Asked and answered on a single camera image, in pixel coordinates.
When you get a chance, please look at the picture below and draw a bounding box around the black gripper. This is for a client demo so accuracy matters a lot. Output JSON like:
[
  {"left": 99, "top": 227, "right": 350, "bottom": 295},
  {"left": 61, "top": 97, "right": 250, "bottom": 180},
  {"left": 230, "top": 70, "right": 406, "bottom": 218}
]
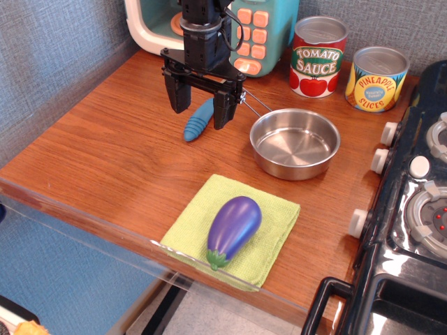
[{"left": 161, "top": 21, "right": 246, "bottom": 130}]

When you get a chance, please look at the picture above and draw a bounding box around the purple toy eggplant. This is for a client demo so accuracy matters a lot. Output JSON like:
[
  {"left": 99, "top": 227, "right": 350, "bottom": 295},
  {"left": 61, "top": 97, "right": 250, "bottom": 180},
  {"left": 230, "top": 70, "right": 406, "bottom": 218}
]
[{"left": 206, "top": 196, "right": 263, "bottom": 271}]

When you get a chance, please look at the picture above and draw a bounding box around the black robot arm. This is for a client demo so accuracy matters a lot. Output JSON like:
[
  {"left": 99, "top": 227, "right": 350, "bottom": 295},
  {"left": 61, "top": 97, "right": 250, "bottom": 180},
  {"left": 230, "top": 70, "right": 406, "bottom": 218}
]
[{"left": 161, "top": 1, "right": 246, "bottom": 129}]

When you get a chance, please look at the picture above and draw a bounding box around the yellow-green cloth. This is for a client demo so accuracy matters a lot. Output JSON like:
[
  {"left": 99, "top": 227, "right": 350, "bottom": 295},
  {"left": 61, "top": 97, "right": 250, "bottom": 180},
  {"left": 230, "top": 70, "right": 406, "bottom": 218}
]
[{"left": 161, "top": 174, "right": 300, "bottom": 292}]

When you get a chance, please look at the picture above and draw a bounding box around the teal toy microwave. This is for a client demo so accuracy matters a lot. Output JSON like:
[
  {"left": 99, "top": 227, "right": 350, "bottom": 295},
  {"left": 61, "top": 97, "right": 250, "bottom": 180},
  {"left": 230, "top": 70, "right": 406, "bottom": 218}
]
[{"left": 124, "top": 0, "right": 299, "bottom": 77}]

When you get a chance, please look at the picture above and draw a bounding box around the small steel pan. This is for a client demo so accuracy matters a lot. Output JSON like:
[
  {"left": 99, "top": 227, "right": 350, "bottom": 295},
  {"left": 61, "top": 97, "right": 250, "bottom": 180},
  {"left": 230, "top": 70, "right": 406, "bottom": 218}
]
[{"left": 247, "top": 105, "right": 341, "bottom": 181}]

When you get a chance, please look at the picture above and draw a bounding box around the tomato sauce can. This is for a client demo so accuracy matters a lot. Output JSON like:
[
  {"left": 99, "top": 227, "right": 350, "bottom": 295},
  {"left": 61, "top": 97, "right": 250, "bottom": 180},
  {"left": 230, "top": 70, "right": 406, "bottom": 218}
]
[{"left": 289, "top": 16, "right": 349, "bottom": 98}]

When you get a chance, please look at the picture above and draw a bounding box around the pineapple slices can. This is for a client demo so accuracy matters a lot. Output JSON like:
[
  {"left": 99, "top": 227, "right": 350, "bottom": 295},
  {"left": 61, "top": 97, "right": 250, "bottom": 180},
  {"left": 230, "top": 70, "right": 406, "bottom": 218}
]
[{"left": 345, "top": 46, "right": 410, "bottom": 113}]

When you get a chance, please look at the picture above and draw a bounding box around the white stove knob middle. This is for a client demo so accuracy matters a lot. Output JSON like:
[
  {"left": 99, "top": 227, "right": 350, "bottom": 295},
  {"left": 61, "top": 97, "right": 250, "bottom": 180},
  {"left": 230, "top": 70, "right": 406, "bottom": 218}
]
[{"left": 370, "top": 149, "right": 389, "bottom": 174}]

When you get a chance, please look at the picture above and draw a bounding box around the white stove knob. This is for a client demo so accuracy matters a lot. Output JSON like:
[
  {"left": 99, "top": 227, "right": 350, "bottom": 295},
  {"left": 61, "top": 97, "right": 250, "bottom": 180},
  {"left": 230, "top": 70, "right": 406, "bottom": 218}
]
[
  {"left": 349, "top": 209, "right": 368, "bottom": 239},
  {"left": 370, "top": 149, "right": 389, "bottom": 174},
  {"left": 380, "top": 122, "right": 399, "bottom": 147}
]

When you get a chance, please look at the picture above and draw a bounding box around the white stove knob rear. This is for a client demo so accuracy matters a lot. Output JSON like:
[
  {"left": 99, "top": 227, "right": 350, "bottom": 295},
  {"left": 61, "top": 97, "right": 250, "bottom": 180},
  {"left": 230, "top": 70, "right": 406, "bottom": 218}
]
[{"left": 380, "top": 122, "right": 399, "bottom": 147}]

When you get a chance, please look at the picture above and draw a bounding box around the white stove knob front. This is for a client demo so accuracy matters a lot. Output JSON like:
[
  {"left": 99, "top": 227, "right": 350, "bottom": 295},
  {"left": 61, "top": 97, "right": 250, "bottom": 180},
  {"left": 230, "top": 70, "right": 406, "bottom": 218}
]
[{"left": 349, "top": 209, "right": 368, "bottom": 239}]

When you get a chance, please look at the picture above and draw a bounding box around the clear acrylic table edge guard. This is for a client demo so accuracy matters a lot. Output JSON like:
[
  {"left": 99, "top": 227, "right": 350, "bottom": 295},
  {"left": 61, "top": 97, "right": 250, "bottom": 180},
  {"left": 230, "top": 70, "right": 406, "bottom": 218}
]
[{"left": 1, "top": 180, "right": 306, "bottom": 319}]

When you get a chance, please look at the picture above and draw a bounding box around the black toy stove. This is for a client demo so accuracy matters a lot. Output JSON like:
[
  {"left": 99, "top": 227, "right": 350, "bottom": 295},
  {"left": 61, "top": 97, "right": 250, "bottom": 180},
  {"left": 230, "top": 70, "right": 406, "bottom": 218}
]
[{"left": 302, "top": 61, "right": 446, "bottom": 334}]

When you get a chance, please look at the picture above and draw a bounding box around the orange object bottom corner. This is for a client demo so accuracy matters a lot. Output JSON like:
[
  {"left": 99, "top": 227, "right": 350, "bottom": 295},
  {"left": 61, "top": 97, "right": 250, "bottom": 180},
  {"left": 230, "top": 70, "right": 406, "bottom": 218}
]
[{"left": 14, "top": 320, "right": 50, "bottom": 335}]

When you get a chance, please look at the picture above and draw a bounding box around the blue handled metal spoon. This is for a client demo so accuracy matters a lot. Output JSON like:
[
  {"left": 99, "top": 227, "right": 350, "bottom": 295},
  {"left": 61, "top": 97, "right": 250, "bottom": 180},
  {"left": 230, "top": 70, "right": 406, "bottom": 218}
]
[{"left": 184, "top": 98, "right": 214, "bottom": 142}]

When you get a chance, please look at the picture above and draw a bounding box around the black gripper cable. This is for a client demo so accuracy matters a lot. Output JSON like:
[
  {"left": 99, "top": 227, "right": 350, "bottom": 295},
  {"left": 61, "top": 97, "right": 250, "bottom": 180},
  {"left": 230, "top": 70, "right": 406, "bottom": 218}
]
[{"left": 221, "top": 6, "right": 244, "bottom": 52}]

